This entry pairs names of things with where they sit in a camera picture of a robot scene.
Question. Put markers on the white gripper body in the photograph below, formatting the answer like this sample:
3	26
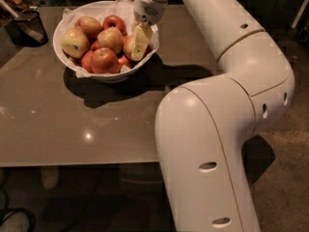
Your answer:
146	11

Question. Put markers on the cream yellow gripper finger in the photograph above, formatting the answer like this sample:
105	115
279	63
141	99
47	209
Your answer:
142	34

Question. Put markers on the yellow-red apple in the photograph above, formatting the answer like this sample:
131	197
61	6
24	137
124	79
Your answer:
111	38
128	47
89	25

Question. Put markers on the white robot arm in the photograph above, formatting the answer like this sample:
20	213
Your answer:
200	126

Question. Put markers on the white paper bowl liner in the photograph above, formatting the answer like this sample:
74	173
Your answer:
122	8

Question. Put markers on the red apple front right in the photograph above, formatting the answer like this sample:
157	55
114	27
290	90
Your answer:
123	61

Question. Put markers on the red apple at back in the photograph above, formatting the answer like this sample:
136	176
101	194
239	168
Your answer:
114	21

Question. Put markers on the red apple at front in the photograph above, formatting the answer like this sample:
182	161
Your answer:
104	60

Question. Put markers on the small red apple in middle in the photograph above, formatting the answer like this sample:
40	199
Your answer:
94	46

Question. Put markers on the red apple front left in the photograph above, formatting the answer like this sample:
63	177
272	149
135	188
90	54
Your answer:
86	61

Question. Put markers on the yellow-green apple with sticker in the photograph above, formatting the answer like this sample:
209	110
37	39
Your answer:
75	43

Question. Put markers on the black mesh pen cup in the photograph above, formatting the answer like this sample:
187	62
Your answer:
27	29

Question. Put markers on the white shoe with black strap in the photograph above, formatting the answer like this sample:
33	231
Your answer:
17	220

